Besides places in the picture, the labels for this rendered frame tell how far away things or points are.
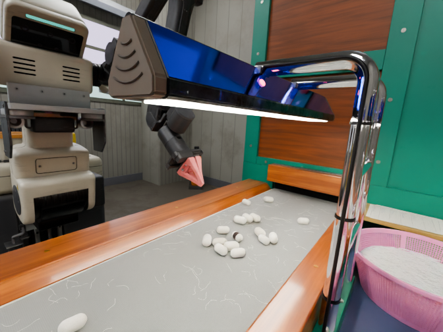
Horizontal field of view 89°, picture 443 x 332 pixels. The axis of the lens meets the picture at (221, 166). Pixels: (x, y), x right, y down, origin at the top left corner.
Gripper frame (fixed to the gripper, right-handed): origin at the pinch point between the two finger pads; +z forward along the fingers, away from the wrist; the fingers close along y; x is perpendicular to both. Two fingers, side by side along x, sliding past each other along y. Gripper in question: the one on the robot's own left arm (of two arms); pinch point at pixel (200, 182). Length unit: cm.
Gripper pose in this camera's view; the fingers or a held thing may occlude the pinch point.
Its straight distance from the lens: 60.9
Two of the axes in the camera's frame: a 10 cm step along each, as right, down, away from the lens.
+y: 6.2, -1.3, 7.7
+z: 5.6, 7.7, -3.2
